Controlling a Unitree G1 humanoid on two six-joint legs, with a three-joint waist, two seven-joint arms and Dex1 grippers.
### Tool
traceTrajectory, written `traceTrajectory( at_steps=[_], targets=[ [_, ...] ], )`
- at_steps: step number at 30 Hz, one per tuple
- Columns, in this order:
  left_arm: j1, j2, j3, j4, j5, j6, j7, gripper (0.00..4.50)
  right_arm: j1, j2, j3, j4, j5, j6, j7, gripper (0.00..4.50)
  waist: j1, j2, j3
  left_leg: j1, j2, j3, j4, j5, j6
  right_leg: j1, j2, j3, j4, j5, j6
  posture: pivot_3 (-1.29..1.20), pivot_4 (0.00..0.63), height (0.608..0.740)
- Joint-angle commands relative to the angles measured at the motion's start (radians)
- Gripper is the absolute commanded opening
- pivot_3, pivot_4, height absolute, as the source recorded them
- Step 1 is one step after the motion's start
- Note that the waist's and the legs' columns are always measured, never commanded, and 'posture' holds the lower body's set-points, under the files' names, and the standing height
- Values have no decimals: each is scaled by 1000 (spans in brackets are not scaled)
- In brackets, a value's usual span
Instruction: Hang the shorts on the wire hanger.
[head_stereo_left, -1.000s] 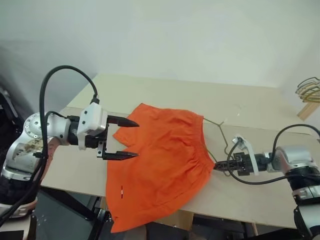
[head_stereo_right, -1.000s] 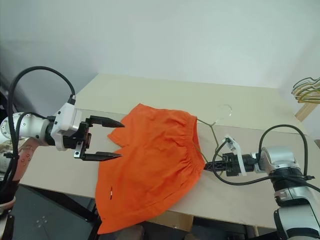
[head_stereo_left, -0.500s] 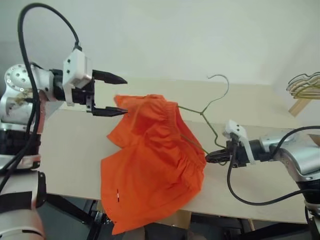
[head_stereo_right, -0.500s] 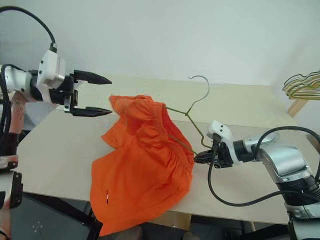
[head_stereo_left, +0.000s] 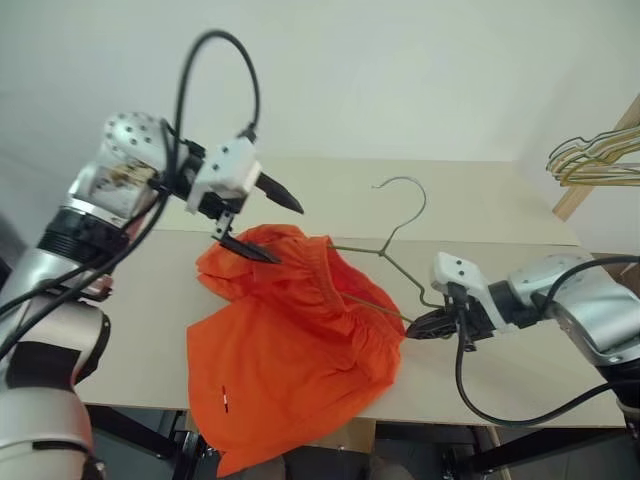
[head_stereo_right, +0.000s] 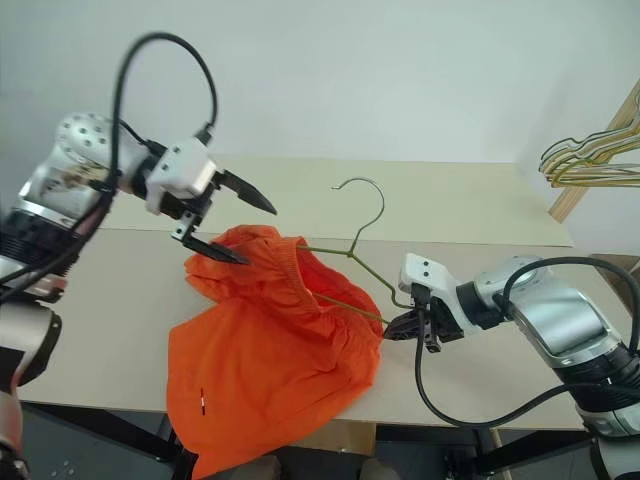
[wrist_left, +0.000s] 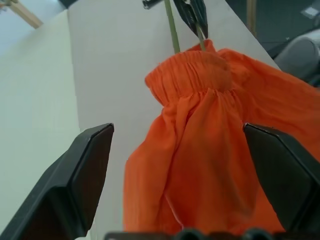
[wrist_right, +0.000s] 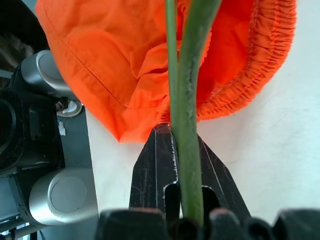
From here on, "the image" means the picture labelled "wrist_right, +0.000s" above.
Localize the green wire hanger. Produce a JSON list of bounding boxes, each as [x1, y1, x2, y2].
[[164, 0, 223, 227]]

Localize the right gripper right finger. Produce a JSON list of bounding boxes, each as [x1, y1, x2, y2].
[[196, 134, 251, 221]]

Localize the orange shorts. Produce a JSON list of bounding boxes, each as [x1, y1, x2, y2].
[[34, 0, 299, 144]]

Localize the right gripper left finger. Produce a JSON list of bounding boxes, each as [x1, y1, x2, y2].
[[128, 123, 181, 214]]

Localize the silver and black robot body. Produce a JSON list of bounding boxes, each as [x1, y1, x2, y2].
[[0, 49, 100, 240]]

